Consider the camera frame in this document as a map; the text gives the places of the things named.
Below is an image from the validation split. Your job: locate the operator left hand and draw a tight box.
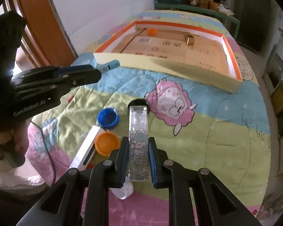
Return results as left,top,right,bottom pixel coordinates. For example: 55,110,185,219
0,121,29,173

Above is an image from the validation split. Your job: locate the orange bottle cap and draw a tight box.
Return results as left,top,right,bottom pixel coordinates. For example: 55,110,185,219
95,132,121,157

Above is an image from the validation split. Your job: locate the dark green refrigerator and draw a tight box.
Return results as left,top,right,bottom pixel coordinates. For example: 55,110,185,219
234,0,270,52

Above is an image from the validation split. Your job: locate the black cable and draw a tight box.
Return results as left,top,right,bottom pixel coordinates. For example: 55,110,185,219
31,120,57,186

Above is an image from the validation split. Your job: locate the colourful cartoon quilt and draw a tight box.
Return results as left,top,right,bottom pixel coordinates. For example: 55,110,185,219
27,10,271,216

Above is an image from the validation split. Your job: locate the orange cap in tray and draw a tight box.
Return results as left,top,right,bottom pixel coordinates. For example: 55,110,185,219
147,28,158,36

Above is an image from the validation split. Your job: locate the teal lighter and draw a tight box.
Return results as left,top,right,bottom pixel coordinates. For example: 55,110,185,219
96,60,120,73

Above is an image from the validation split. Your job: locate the black bottle cap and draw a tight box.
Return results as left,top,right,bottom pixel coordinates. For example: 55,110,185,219
127,98,150,114

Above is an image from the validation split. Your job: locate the orange wooden door frame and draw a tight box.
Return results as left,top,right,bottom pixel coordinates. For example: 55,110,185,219
2,0,78,70

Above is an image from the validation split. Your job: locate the white lighter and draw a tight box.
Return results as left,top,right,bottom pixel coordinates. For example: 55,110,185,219
69,125,105,171

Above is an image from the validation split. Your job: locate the blue bottle cap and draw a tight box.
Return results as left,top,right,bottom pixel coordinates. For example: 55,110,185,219
97,108,119,130

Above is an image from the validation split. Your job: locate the green bench table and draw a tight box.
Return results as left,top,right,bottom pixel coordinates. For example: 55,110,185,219
154,3,240,40

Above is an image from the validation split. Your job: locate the orange rimmed cardboard tray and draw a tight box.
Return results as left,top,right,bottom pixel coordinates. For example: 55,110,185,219
94,21,243,93

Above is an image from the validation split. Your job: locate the gold lighter box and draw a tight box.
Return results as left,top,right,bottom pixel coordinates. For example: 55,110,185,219
185,34,195,45

